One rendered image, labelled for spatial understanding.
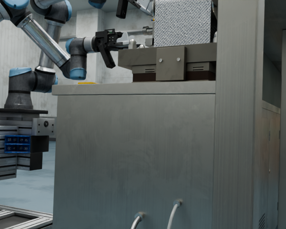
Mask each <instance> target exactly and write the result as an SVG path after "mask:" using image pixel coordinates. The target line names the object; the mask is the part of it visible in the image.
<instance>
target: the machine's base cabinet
mask: <svg viewBox="0 0 286 229"><path fill-rule="evenodd" d="M214 123H215V94H172V95H58V102H57V124H56V147H55V169H54V202H53V225H52V229H130V228H131V225H132V223H133V221H134V220H135V214H136V213H138V212H141V213H143V215H144V219H143V221H141V222H139V224H138V225H137V227H136V229H167V227H168V222H169V218H170V215H171V212H172V209H173V208H174V206H173V203H174V201H175V200H180V201H181V203H182V205H181V206H180V207H179V208H177V210H176V212H175V214H174V218H173V222H172V226H171V229H212V186H213V155H214ZM279 148H280V114H277V113H275V112H272V111H269V110H266V109H263V108H262V115H261V168H260V204H259V229H276V227H277V224H278V186H279Z"/></svg>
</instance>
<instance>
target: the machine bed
mask: <svg viewBox="0 0 286 229"><path fill-rule="evenodd" d="M215 92H216V81H215V80H214V81H179V82H144V83H109V84H74V85H52V95H55V96H58V95H172V94H215ZM262 108H263V109H266V110H269V111H272V112H275V113H277V114H280V110H281V109H280V108H278V107H276V106H274V105H271V104H269V103H267V102H265V101H263V100H262Z"/></svg>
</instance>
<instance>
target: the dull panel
mask: <svg viewBox="0 0 286 229"><path fill-rule="evenodd" d="M262 100H263V101H265V102H267V103H269V104H271V105H274V106H276V107H278V108H281V74H280V72H279V71H278V69H277V68H276V67H275V66H274V64H273V63H272V62H271V60H270V59H269V58H268V56H267V55H266V54H265V52H264V51H263V80H262Z"/></svg>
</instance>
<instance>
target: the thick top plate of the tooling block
mask: <svg viewBox="0 0 286 229"><path fill-rule="evenodd" d="M180 46H185V47H186V48H187V53H186V63H199V62H210V63H212V64H213V65H215V66H216V60H217V42H213V43H201V44H189V45H172V46H160V47H148V48H136V49H124V50H118V66H119V67H122V68H126V69H128V70H132V66H137V65H156V61H157V48H168V47H180Z"/></svg>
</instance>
